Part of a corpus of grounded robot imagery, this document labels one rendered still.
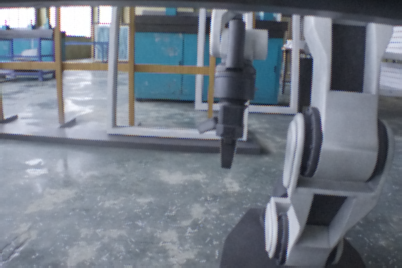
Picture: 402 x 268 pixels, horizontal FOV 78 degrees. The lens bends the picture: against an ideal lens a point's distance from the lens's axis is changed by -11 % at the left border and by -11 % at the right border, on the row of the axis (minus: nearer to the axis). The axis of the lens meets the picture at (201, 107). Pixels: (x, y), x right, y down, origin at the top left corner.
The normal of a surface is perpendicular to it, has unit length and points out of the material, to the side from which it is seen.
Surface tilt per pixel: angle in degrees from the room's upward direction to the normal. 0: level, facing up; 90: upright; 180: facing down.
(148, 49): 90
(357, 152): 79
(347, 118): 66
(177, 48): 90
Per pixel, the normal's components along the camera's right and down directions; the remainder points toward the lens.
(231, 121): -0.18, 0.00
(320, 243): -0.06, -0.75
